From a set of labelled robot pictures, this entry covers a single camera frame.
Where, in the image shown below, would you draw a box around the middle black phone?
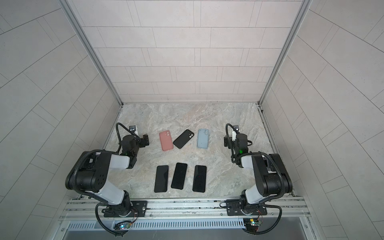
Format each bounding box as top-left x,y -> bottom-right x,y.
171,163 -> 188,190

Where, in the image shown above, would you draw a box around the black phone case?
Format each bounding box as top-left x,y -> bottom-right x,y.
173,129 -> 195,149

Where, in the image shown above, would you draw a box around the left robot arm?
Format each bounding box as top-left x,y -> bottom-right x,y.
65,134 -> 150,218

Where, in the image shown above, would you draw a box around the aluminium mounting rail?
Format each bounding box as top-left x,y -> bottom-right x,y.
58,196 -> 310,222

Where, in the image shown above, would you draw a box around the pink phone case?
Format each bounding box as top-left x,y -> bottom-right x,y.
159,130 -> 174,152

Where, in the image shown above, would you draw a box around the left circuit board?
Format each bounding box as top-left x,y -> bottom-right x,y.
114,221 -> 131,231

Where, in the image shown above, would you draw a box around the circuit board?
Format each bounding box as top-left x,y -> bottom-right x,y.
243,218 -> 263,231
114,221 -> 131,231

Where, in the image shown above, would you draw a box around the right circuit board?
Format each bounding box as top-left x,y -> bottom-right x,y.
243,218 -> 263,231

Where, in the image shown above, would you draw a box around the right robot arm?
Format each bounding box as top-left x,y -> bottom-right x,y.
224,133 -> 293,216

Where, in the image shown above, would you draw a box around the ventilation grille strip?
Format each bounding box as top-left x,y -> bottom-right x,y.
68,218 -> 245,231

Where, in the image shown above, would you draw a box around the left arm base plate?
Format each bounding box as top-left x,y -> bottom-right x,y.
102,201 -> 148,218

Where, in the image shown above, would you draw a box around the light blue phone case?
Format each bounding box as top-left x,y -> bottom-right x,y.
197,129 -> 210,149

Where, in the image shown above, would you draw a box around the purple-edged black phone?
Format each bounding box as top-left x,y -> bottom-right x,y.
154,165 -> 169,193

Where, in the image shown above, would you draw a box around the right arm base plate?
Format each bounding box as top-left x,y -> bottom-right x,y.
225,200 -> 268,216

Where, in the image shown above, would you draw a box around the right black phone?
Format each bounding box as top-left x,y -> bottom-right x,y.
193,165 -> 207,193

